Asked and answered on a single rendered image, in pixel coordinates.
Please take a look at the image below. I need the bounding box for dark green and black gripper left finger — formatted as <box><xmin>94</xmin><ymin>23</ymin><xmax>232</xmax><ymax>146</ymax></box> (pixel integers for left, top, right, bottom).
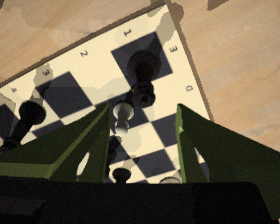
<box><xmin>0</xmin><ymin>103</ymin><xmax>111</xmax><ymax>183</ymax></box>

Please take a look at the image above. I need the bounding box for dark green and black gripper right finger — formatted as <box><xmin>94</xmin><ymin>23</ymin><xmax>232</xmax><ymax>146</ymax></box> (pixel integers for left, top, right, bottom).
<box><xmin>175</xmin><ymin>103</ymin><xmax>280</xmax><ymax>221</ymax></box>

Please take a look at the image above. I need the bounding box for white pawn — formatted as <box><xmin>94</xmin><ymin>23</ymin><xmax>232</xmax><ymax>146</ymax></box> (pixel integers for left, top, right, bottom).
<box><xmin>113</xmin><ymin>102</ymin><xmax>134</xmax><ymax>136</ymax></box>

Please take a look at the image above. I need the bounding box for chessboard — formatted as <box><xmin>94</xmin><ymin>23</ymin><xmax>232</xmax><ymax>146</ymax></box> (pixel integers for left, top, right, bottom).
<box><xmin>0</xmin><ymin>3</ymin><xmax>210</xmax><ymax>183</ymax></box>

